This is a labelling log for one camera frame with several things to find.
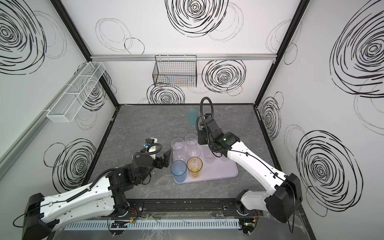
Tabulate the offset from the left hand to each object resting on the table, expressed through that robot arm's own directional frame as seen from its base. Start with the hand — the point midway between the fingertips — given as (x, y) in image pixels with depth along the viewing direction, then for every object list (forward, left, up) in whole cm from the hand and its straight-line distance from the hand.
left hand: (164, 149), depth 74 cm
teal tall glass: (+34, -12, -12) cm, 39 cm away
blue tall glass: (-6, -7, -10) cm, 14 cm away
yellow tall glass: (-3, -15, -11) cm, 19 cm away
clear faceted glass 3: (+2, -6, -12) cm, 13 cm away
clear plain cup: (+6, -15, -13) cm, 21 cm away
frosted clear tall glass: (+6, -24, -18) cm, 31 cm away
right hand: (+9, -18, +1) cm, 20 cm away
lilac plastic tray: (-1, -27, -20) cm, 33 cm away
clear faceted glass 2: (+15, -13, -17) cm, 26 cm away
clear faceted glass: (+11, -4, -16) cm, 20 cm away
